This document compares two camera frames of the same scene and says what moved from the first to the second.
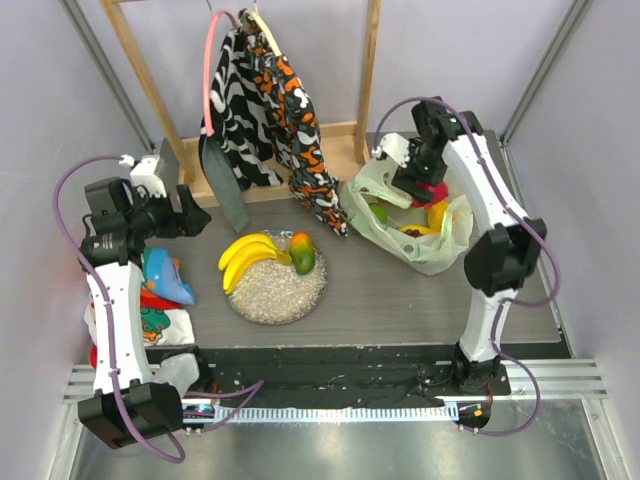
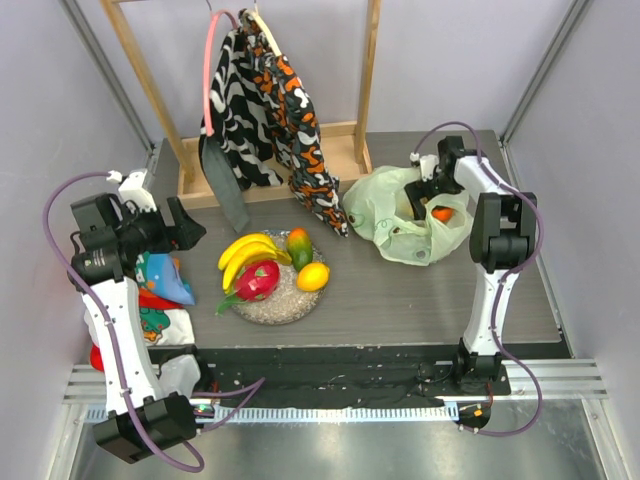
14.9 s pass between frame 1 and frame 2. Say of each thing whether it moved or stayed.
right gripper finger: moved
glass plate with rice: stayed
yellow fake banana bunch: stayed
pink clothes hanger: stayed
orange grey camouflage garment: stayed
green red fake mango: stayed
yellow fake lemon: moved
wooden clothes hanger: stayed
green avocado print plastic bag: moved
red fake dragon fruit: moved
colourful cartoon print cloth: stayed
